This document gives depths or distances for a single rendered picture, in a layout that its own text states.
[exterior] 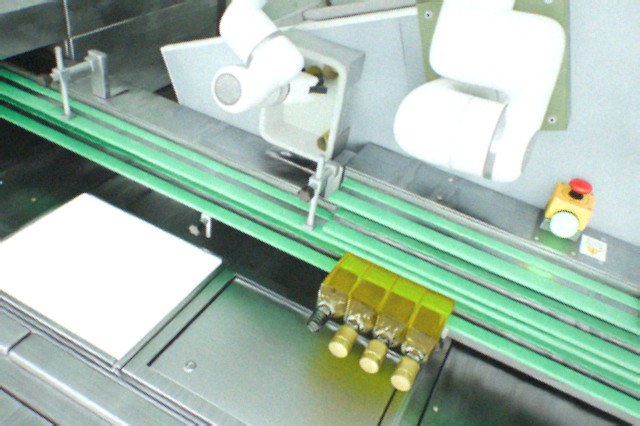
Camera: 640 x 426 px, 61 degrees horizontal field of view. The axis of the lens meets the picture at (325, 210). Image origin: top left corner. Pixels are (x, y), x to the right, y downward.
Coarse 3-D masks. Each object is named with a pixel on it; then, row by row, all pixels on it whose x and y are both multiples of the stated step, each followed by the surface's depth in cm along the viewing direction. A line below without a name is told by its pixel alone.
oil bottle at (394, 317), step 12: (396, 288) 100; (408, 288) 100; (420, 288) 101; (396, 300) 97; (408, 300) 98; (420, 300) 99; (384, 312) 94; (396, 312) 95; (408, 312) 95; (384, 324) 93; (396, 324) 93; (408, 324) 94; (396, 336) 93
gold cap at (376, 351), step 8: (368, 344) 92; (376, 344) 90; (384, 344) 90; (368, 352) 89; (376, 352) 89; (384, 352) 90; (360, 360) 89; (368, 360) 88; (376, 360) 88; (368, 368) 89; (376, 368) 88
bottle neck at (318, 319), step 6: (318, 306) 96; (324, 306) 95; (330, 306) 96; (318, 312) 94; (324, 312) 94; (330, 312) 95; (312, 318) 93; (318, 318) 93; (324, 318) 94; (306, 324) 94; (312, 324) 94; (318, 324) 92; (324, 324) 93; (312, 330) 94; (318, 330) 93
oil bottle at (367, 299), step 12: (372, 264) 104; (372, 276) 101; (384, 276) 102; (396, 276) 102; (360, 288) 98; (372, 288) 99; (384, 288) 99; (348, 300) 96; (360, 300) 96; (372, 300) 96; (384, 300) 98; (348, 312) 95; (360, 312) 94; (372, 312) 94; (372, 324) 96
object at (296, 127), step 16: (304, 64) 111; (320, 64) 110; (336, 64) 100; (336, 80) 110; (320, 96) 113; (336, 96) 103; (272, 112) 116; (288, 112) 119; (304, 112) 117; (320, 112) 115; (336, 112) 105; (272, 128) 118; (288, 128) 119; (304, 128) 119; (320, 128) 117; (336, 128) 107; (288, 144) 115; (304, 144) 116
